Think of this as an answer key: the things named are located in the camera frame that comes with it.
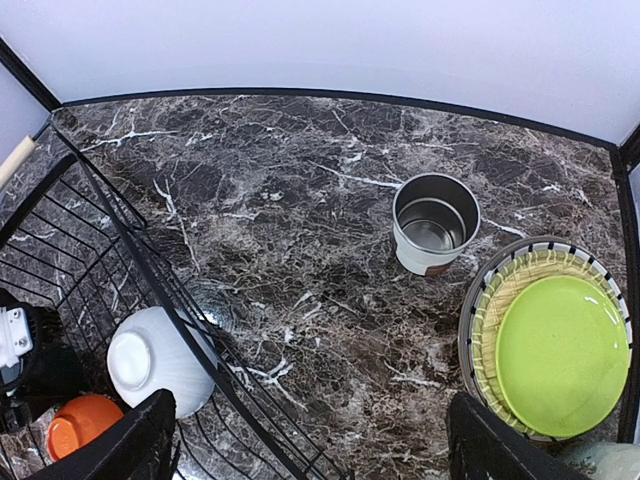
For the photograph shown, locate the tall dragon pattern mug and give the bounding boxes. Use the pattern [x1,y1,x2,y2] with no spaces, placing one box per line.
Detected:
[560,442,640,480]

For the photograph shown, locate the lime green plate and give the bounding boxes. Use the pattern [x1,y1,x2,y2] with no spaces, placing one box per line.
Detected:
[495,275,631,438]

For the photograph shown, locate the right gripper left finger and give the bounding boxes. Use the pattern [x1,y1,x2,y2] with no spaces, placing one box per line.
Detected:
[31,389,178,479]

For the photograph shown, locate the orange bowl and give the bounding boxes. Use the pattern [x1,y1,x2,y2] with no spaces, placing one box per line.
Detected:
[46,394,124,462]

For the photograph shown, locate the black white striped plate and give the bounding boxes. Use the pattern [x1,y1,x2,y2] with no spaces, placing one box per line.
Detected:
[458,236,633,442]

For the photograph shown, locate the dark green cup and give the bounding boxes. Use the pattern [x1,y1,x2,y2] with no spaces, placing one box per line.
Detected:
[14,345,91,405]

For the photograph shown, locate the black wire dish rack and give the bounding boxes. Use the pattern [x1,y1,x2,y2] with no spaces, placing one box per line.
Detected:
[1,125,353,479]

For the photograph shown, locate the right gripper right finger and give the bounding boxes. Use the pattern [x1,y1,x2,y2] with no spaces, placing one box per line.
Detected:
[446,392,586,479]

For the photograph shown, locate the white brown striped cup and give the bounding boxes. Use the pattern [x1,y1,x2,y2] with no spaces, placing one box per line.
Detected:
[392,172,481,276]

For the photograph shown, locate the yellow woven pattern plate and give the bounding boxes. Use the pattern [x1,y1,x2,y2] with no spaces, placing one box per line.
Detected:
[463,248,632,439]

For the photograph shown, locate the left wooden rack handle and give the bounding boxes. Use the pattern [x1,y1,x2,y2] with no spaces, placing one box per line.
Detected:
[0,136,36,189]

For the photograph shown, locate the grey deer pattern plate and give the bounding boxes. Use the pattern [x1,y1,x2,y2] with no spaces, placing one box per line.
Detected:
[456,234,634,443]

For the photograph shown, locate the white ribbed bowl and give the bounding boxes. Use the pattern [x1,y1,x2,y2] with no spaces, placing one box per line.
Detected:
[107,306,215,419]

